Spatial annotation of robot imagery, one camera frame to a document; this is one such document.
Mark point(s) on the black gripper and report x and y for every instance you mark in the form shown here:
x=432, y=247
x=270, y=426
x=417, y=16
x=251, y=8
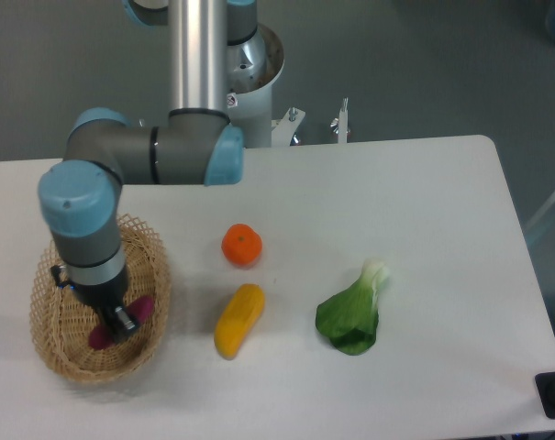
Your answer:
x=117, y=321

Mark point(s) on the orange tangerine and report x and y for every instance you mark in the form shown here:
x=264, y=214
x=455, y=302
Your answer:
x=242, y=245

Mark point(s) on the white clamp bracket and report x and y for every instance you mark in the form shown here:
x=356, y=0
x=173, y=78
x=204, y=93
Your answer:
x=339, y=126

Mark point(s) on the woven wicker basket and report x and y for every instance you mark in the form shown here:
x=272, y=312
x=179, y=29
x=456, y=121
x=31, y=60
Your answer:
x=60, y=325

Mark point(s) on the purple sweet potato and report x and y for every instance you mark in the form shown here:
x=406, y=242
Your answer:
x=146, y=305

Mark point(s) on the green bok choy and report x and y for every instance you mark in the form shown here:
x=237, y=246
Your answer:
x=349, y=319

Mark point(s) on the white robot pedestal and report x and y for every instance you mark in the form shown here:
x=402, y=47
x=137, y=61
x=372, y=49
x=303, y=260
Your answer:
x=258, y=114

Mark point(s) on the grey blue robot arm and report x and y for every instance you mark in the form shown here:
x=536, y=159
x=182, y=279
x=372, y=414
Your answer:
x=79, y=196

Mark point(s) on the yellow mango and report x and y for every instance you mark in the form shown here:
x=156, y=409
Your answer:
x=242, y=312

